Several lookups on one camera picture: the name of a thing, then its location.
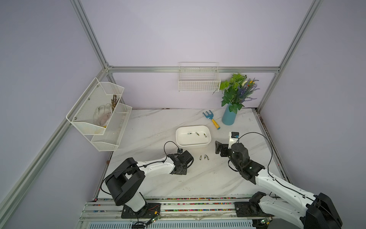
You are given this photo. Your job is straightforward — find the white rectangular storage box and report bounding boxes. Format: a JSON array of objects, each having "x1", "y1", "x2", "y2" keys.
[{"x1": 175, "y1": 125, "x2": 212, "y2": 148}]

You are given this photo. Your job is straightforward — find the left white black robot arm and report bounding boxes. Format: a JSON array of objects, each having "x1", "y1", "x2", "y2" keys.
[{"x1": 100, "y1": 150, "x2": 194, "y2": 215}]

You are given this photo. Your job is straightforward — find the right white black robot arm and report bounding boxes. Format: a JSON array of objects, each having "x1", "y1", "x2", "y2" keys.
[{"x1": 215, "y1": 141, "x2": 343, "y2": 229}]

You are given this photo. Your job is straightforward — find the teal vase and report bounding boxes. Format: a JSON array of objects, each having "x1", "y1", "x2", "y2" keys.
[{"x1": 222, "y1": 104, "x2": 236, "y2": 126}]

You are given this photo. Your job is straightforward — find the blue yellow garden fork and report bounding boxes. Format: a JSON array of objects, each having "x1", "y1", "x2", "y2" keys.
[{"x1": 203, "y1": 110, "x2": 220, "y2": 130}]

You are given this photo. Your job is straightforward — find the artificial green plant bouquet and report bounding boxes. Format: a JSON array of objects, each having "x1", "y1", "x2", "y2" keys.
[{"x1": 219, "y1": 73, "x2": 259, "y2": 114}]

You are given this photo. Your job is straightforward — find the lower white mesh shelf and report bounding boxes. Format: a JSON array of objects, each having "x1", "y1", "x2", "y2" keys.
[{"x1": 91, "y1": 103, "x2": 132, "y2": 152}]

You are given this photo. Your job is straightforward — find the white mesh shelf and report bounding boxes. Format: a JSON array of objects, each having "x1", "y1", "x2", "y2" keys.
[
  {"x1": 66, "y1": 78, "x2": 124, "y2": 135},
  {"x1": 91, "y1": 103, "x2": 132, "y2": 152}
]

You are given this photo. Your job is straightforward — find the brown dried twigs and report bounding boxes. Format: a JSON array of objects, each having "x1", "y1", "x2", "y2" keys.
[{"x1": 111, "y1": 94, "x2": 119, "y2": 112}]

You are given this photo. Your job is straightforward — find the clear plastic bag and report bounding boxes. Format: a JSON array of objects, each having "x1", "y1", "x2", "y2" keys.
[{"x1": 93, "y1": 104, "x2": 112, "y2": 127}]

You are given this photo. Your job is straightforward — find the upper white mesh shelf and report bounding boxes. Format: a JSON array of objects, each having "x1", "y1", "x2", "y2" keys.
[{"x1": 66, "y1": 78, "x2": 124, "y2": 135}]

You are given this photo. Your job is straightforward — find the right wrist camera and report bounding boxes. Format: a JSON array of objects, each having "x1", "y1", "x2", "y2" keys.
[{"x1": 228, "y1": 132, "x2": 240, "y2": 149}]

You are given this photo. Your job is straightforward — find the aluminium frame rail base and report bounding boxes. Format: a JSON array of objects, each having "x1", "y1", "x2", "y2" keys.
[{"x1": 76, "y1": 197, "x2": 321, "y2": 229}]

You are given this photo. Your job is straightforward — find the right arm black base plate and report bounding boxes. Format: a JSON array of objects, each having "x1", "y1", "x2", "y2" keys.
[{"x1": 234, "y1": 202, "x2": 272, "y2": 217}]

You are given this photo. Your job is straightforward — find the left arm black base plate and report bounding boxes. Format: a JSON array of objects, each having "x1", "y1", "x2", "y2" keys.
[{"x1": 121, "y1": 203, "x2": 161, "y2": 219}]

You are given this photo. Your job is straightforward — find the white wire wall basket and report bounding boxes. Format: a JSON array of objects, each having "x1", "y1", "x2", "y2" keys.
[{"x1": 178, "y1": 62, "x2": 221, "y2": 93}]

